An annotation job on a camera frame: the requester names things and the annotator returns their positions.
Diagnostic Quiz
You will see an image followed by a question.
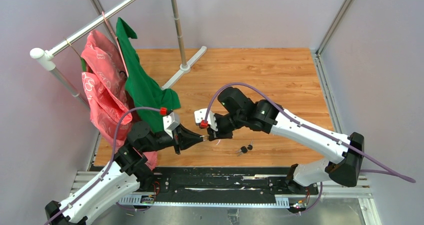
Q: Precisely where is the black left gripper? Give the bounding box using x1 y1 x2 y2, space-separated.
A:
141 122 204 154

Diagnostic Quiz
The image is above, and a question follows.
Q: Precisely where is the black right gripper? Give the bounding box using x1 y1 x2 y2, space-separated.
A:
206 112 245 140

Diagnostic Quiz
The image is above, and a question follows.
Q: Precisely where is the black-headed key bunch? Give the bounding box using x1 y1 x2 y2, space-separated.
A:
235 140 253 156

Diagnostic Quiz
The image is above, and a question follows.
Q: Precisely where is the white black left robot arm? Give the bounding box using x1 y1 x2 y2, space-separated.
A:
45 121 204 225

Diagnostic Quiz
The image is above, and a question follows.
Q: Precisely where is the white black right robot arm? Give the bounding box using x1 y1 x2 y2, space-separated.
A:
195 86 365 194

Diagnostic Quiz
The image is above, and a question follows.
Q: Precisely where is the green garment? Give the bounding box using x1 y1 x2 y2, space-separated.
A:
115 17 182 133

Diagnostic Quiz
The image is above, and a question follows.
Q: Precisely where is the pink patterned garment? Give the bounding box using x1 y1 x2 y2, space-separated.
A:
81 30 140 152

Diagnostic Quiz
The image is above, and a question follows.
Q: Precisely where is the white metal clothes rack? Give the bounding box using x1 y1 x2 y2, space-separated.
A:
29 0 207 109

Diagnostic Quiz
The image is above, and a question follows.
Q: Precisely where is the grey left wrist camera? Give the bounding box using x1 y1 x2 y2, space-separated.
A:
162 112 180 139

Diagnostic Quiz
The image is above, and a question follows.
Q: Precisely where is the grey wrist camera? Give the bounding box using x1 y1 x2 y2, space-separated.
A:
162 112 180 139
193 108 218 132

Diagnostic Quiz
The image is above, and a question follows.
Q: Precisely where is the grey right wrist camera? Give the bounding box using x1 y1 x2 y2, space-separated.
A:
193 108 218 132

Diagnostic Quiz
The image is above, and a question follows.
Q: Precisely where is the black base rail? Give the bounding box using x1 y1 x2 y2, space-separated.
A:
71 166 372 214

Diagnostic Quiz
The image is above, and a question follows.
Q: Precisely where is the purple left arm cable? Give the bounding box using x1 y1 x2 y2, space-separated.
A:
43 106 168 225

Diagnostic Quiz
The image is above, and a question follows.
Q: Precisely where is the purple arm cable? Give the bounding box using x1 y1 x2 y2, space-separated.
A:
43 106 168 225
199 82 417 184

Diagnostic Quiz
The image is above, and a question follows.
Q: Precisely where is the aluminium frame post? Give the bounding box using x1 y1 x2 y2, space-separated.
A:
311 0 381 225

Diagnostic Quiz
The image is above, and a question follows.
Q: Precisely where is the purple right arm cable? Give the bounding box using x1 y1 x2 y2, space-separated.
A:
199 82 417 184

